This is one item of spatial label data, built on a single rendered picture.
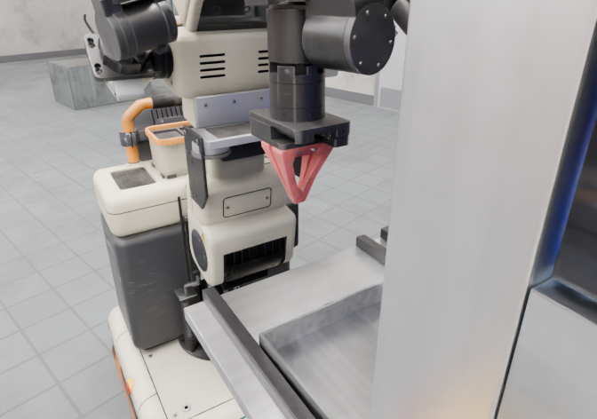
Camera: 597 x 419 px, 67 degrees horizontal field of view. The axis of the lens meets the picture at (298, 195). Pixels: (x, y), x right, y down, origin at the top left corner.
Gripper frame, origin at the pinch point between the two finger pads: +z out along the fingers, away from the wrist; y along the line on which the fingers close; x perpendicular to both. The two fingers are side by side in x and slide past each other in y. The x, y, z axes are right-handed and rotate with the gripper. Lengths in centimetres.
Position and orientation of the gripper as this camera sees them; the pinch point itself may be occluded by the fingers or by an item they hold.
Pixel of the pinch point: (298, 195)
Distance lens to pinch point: 51.2
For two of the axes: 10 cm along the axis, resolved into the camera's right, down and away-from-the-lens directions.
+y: 5.4, 3.4, -7.7
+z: 0.1, 9.1, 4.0
